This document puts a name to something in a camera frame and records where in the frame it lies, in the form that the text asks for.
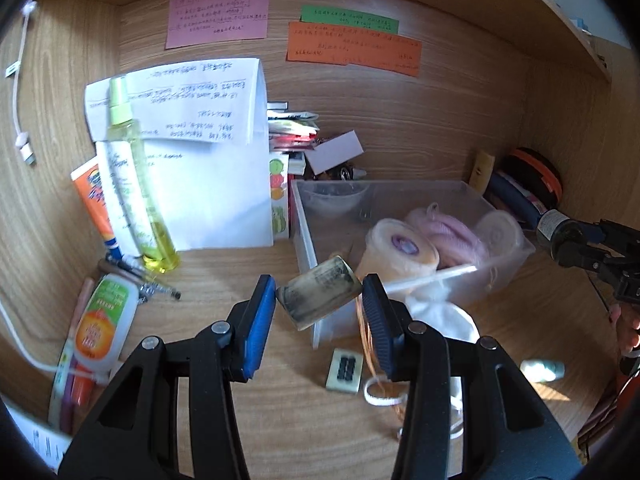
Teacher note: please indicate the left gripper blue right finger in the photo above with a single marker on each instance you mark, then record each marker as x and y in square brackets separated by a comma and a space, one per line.
[508, 432]

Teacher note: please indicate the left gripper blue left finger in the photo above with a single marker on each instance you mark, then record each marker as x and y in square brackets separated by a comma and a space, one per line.
[131, 432]

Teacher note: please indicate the pink sticky note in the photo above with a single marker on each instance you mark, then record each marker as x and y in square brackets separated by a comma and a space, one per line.
[193, 22]

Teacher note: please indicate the green black domino tile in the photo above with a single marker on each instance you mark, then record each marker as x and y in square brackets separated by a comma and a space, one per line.
[345, 370]

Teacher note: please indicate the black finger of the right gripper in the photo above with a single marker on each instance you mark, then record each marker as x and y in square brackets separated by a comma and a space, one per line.
[570, 249]

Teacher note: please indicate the orange sticky note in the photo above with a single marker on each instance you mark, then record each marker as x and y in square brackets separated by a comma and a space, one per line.
[345, 45]

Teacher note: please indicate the white tape roll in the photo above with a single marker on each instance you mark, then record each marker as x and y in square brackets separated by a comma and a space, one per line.
[396, 252]

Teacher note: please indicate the white eraser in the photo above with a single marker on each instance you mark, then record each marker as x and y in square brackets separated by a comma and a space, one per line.
[318, 292]

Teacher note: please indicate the green sticky note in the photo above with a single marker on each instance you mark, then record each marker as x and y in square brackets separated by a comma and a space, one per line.
[346, 17]

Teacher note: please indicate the white cloth bag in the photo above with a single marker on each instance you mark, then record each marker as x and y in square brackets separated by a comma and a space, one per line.
[432, 299]

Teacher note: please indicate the white orange label bottle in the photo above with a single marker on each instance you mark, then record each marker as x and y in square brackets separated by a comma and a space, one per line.
[105, 323]

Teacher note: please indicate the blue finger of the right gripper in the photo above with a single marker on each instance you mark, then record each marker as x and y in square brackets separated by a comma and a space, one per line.
[592, 233]

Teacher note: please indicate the black orange round case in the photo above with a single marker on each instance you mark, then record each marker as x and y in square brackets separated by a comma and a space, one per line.
[535, 173]

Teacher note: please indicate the person's hand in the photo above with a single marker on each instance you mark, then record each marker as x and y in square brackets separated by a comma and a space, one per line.
[626, 321]

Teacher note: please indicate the stack of packets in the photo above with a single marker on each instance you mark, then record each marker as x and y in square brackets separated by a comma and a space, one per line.
[291, 130]

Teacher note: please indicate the dark green glass bottle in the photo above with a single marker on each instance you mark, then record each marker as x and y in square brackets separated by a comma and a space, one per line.
[555, 229]

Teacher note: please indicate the orange sunscreen tube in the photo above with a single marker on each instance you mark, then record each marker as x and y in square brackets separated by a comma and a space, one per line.
[87, 181]

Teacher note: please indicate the white paper sheets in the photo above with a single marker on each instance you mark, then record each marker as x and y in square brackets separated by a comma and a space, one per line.
[205, 133]

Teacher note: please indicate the clear plastic storage bin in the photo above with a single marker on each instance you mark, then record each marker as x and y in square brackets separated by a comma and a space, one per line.
[332, 218]

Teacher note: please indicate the white rectangular box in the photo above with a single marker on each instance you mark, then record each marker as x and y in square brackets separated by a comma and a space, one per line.
[334, 152]

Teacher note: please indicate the yellow spray bottle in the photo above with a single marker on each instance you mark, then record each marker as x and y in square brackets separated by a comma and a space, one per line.
[129, 169]

